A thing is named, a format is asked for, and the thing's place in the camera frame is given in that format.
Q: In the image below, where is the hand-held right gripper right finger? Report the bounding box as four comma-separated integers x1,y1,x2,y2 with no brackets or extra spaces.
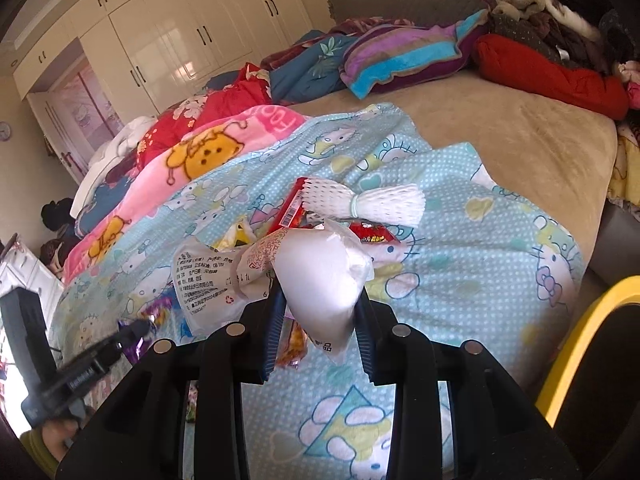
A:
350,290,583,480

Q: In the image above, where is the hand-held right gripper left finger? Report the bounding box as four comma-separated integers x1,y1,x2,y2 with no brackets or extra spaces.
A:
52,280,288,480

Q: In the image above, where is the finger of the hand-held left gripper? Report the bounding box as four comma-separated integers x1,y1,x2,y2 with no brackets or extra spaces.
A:
102,319,152,361

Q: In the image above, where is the dark shiny candy wrapper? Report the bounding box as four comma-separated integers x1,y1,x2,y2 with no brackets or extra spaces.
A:
119,296,175,363

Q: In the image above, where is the white printed plastic bag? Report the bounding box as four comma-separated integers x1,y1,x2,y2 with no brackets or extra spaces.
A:
172,217,376,367

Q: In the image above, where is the red snack wrapper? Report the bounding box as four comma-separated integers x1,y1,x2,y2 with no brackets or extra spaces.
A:
346,220,402,247

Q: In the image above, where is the yellow trash bin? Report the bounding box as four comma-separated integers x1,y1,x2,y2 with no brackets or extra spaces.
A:
534,275,640,431

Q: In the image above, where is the person's left forearm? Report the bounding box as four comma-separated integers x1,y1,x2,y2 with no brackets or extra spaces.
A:
19,429,57,476

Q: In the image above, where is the person's left hand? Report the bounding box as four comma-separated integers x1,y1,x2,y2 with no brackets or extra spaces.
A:
41,412,93,462

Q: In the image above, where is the orange snack wrapper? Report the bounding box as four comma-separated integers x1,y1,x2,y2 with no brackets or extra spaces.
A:
274,316,309,369

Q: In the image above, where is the yellow crumpled wrapper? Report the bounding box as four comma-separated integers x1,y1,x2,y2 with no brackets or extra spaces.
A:
212,215,258,251

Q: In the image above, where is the light blue cartoon blanket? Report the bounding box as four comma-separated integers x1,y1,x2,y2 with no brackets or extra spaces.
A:
52,102,587,480

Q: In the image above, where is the white drawer cabinet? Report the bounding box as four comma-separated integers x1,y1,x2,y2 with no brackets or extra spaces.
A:
0,246,66,313

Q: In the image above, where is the dark bundle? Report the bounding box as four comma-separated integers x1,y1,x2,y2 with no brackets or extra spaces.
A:
39,196,77,273

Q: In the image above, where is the long red packet white label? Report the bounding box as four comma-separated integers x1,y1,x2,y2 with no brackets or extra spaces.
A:
266,178,307,237

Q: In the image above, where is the white foam fruit net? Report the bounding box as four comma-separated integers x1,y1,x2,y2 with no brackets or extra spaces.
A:
296,176,427,226

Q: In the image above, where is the white quilt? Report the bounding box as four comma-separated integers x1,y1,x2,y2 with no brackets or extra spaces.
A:
70,115,162,223

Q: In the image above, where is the pink cartoon blanket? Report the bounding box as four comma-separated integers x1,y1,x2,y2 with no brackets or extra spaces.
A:
62,105,313,283

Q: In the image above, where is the red floral quilt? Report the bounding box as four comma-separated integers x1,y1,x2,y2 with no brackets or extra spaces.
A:
134,62,273,172

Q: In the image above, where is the beige bed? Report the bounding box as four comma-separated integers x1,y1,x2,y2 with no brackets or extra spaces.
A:
299,62,640,286

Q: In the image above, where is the blue leaf print quilt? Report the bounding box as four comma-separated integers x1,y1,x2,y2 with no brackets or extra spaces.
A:
206,30,362,107

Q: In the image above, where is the purple striped blanket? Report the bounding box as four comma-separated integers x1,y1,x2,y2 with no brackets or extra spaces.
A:
339,9,490,99

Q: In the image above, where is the white glossy wardrobe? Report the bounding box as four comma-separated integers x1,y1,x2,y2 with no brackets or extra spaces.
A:
12,0,313,113

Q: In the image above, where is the yellow printed cloth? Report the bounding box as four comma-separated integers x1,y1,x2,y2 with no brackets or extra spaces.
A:
606,122,640,208

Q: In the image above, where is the maroon blanket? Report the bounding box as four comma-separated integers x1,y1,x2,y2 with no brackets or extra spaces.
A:
260,16,417,70

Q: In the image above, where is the red pillow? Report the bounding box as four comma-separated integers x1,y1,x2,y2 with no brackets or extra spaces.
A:
471,34,631,122

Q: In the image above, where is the pile of clothes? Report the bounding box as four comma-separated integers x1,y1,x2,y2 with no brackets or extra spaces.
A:
487,0,640,78

